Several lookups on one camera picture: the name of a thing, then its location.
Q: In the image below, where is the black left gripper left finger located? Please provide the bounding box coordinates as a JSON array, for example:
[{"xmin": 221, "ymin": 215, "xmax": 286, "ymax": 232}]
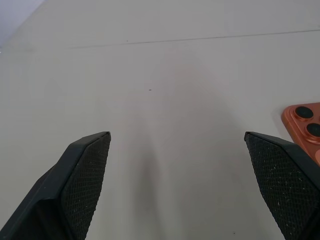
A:
[{"xmin": 0, "ymin": 131, "xmax": 112, "ymax": 240}]

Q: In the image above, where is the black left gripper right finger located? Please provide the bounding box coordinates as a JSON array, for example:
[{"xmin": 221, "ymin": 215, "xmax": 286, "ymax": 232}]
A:
[{"xmin": 243, "ymin": 131, "xmax": 320, "ymax": 240}]

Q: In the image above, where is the orange smartphone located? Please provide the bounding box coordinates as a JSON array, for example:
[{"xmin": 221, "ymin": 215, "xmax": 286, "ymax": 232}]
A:
[{"xmin": 280, "ymin": 101, "xmax": 320, "ymax": 167}]

